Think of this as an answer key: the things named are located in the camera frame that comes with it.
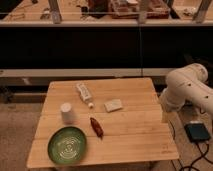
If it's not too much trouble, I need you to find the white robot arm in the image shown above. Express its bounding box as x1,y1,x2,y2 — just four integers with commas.
159,63,213,120

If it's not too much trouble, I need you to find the black power box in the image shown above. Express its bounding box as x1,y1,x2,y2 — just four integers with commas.
184,123,211,143

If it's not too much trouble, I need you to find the wooden slat table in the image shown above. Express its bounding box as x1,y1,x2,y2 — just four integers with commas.
27,78,179,169

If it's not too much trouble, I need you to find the white squeeze tube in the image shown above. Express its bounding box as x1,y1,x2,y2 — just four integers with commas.
76,83,94,108

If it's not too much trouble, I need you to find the white upside-down cup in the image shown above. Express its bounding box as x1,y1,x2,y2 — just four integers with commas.
60,103,74,124

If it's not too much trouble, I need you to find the green ribbed plate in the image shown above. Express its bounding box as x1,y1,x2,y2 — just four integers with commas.
47,126,87,166

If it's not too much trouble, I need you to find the brown tray on bench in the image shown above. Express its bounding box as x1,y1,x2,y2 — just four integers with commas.
109,0,170,19

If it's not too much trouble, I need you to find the black floor cable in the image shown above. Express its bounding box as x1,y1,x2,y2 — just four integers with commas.
169,120,213,171

